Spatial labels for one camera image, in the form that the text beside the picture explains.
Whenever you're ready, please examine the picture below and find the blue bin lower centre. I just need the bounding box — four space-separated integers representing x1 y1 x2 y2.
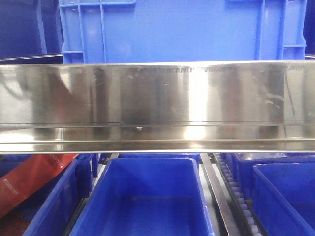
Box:
71 158 214 236

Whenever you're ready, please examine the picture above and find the blue bin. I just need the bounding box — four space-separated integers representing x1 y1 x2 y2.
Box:
252 163 315 236
71 158 214 236
23 154 99 236
231 152 315 199

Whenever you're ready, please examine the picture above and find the blue bin far lower right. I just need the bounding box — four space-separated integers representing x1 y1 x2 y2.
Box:
231 152 315 199

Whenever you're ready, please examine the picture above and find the large blue crate on shelf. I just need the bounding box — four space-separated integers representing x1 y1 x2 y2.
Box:
59 0 307 63

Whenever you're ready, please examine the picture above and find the blue bin lower left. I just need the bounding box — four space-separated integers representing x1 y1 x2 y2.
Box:
23 154 99 236

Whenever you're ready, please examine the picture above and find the dark blue crate upper left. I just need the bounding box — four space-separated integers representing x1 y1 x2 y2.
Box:
0 0 63 59

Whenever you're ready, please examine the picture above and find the red flat package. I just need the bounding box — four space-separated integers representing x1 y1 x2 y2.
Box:
0 153 78 217

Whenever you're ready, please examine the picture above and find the stainless steel shelf rail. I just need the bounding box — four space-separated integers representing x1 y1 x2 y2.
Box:
0 60 315 154

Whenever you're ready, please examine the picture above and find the roller track rail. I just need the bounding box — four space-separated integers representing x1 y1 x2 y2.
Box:
199 153 267 236

